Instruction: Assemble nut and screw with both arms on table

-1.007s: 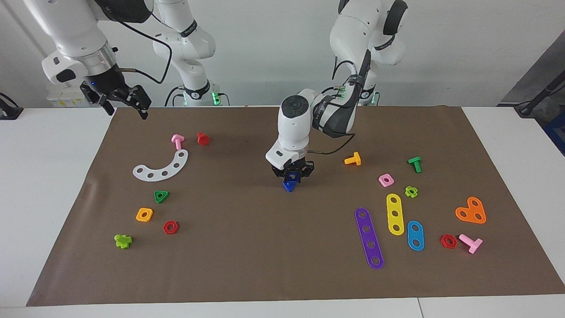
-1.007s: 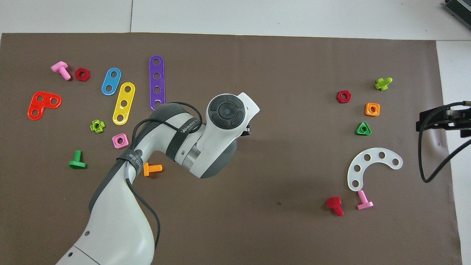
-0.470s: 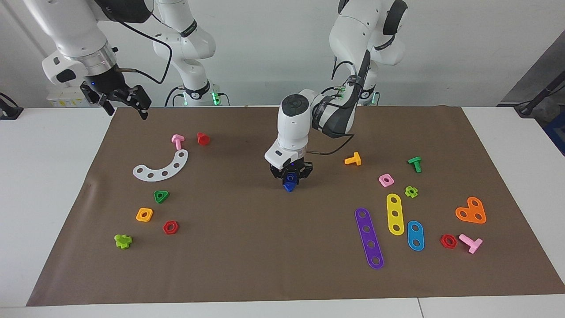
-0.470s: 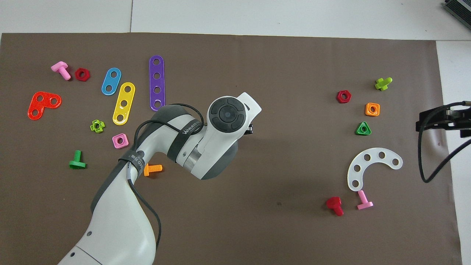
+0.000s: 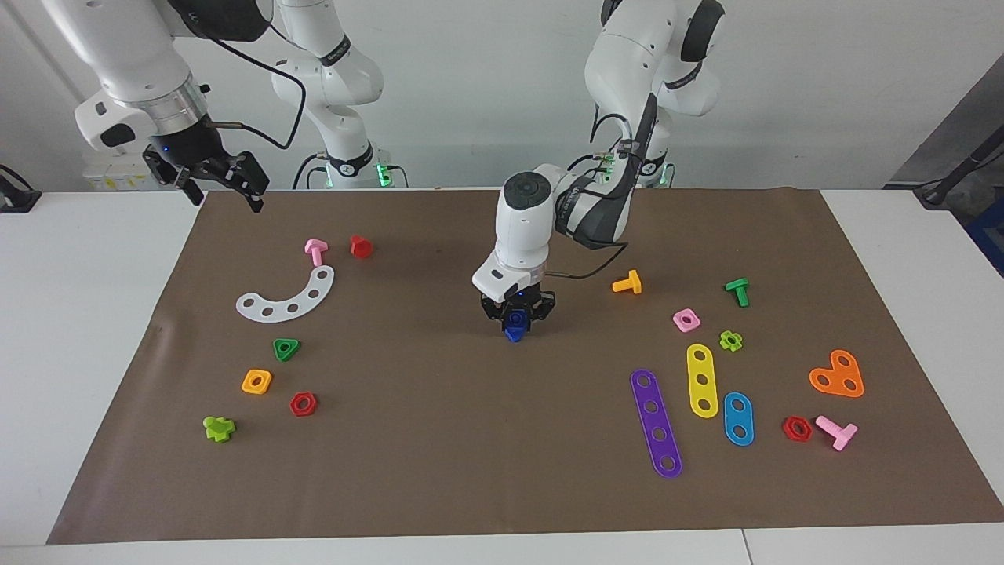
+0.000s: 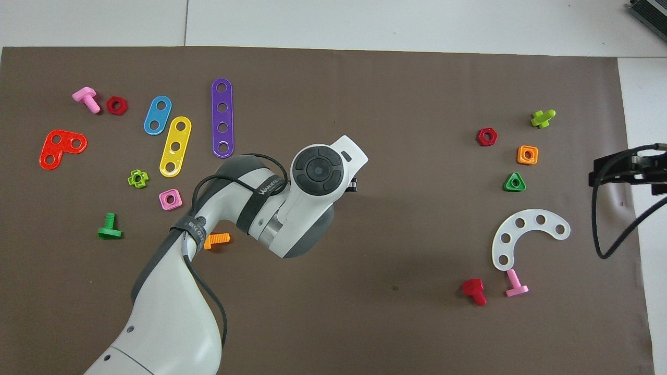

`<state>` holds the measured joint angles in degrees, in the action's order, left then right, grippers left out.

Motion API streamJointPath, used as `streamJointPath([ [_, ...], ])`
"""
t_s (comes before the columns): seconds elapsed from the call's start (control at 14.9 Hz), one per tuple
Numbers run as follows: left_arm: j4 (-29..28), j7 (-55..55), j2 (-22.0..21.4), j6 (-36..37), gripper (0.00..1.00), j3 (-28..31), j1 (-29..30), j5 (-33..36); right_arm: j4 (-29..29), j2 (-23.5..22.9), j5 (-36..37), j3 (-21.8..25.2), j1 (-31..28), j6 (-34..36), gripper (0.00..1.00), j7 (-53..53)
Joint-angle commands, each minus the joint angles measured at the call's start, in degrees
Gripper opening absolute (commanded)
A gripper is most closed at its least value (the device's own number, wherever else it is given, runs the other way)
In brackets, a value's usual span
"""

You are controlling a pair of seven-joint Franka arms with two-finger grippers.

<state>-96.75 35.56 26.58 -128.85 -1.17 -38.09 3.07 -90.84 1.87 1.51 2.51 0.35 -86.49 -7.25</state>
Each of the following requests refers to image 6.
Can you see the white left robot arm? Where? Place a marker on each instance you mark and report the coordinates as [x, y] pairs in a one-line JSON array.
[[167, 312]]

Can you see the red hexagon toy nut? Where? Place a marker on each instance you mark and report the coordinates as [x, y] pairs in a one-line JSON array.
[[124, 105], [494, 137]]

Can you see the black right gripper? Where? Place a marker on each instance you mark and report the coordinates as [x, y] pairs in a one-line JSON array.
[[649, 166]]

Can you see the black ribbed device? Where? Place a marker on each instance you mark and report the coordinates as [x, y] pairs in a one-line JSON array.
[[649, 11]]

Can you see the brown table mat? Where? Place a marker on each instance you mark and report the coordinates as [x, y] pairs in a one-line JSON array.
[[417, 78]]

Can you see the orange toy screw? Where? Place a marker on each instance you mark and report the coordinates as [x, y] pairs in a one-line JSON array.
[[219, 238]]

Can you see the purple four-hole strip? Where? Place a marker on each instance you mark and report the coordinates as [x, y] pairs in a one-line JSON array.
[[222, 117]]

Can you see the yellow three-hole strip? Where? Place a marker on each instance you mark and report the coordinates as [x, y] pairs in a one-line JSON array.
[[178, 136]]

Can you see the white curved five-hole strip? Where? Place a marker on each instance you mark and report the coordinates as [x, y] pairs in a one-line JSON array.
[[530, 217]]

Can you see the green toy screw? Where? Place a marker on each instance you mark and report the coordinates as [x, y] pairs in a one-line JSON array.
[[109, 229]]

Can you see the orange square toy nut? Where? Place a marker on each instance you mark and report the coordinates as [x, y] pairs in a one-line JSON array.
[[520, 159]]

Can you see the orange three-hole corner plate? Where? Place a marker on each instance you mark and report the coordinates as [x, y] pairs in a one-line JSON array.
[[56, 143]]

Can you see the lime cross-head toy screw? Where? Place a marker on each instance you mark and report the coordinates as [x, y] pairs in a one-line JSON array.
[[542, 120]]

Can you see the red toy screw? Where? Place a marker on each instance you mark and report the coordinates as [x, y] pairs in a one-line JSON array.
[[473, 289]]

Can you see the pink toy screw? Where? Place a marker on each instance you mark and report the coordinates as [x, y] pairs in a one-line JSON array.
[[516, 286], [86, 96]]

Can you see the blue two-hole strip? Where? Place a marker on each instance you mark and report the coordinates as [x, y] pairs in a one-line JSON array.
[[157, 115]]

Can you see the green triangle toy nut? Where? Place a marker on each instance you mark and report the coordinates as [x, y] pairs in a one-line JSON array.
[[508, 187]]

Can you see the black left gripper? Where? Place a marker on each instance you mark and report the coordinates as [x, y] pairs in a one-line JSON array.
[[352, 185]]

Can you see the lime cross toy nut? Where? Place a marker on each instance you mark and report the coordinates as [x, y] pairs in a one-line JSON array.
[[130, 179]]

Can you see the pink square toy nut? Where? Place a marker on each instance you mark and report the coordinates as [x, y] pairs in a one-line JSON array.
[[163, 203]]

